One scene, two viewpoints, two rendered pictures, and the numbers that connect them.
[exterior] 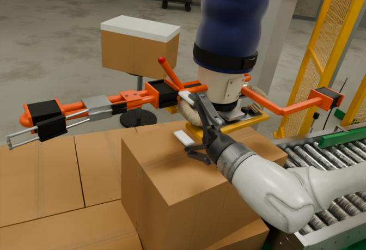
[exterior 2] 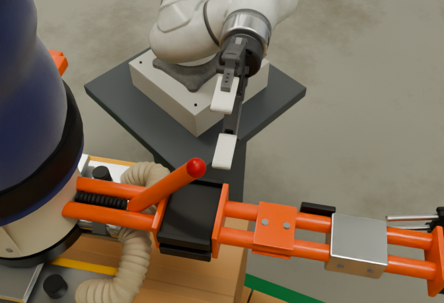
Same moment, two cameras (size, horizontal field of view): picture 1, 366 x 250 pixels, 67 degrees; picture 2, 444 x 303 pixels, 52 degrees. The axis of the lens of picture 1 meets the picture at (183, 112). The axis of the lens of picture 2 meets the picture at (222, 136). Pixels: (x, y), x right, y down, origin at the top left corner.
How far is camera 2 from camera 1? 1.03 m
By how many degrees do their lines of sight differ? 88
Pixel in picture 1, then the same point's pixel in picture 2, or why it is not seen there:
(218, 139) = (250, 46)
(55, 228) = not seen: outside the picture
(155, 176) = (229, 261)
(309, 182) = not seen: outside the picture
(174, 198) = not seen: hidden behind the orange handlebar
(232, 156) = (262, 24)
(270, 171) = not seen: outside the picture
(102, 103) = (352, 222)
